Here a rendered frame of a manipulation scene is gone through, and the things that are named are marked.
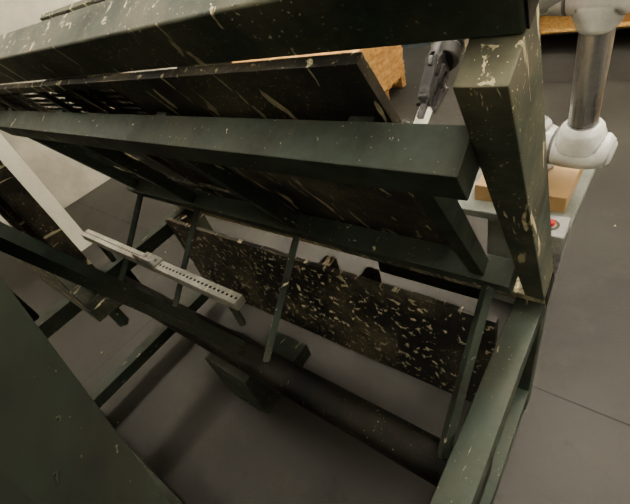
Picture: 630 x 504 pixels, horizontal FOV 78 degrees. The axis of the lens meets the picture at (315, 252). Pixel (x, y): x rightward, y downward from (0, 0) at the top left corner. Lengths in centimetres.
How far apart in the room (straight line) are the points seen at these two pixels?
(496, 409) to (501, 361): 16
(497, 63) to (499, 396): 104
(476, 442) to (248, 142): 100
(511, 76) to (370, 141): 24
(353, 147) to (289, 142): 14
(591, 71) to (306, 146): 124
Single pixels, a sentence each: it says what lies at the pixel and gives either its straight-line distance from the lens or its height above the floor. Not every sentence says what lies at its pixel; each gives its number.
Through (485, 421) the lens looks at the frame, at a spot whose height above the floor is 79.
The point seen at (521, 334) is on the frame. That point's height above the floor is 79.
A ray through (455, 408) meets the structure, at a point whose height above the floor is 84.
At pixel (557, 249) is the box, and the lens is 164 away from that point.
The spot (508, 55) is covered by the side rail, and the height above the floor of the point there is 182.
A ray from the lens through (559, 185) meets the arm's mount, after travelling 204.
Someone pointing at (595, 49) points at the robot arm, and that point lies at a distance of 170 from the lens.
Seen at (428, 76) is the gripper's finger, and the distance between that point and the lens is 101.
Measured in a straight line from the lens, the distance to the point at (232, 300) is 147.
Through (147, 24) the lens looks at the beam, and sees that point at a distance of 82.
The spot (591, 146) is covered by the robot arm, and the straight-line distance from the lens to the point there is 190.
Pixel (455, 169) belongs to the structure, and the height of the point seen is 168.
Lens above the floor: 198
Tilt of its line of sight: 39 degrees down
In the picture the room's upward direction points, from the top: 20 degrees counter-clockwise
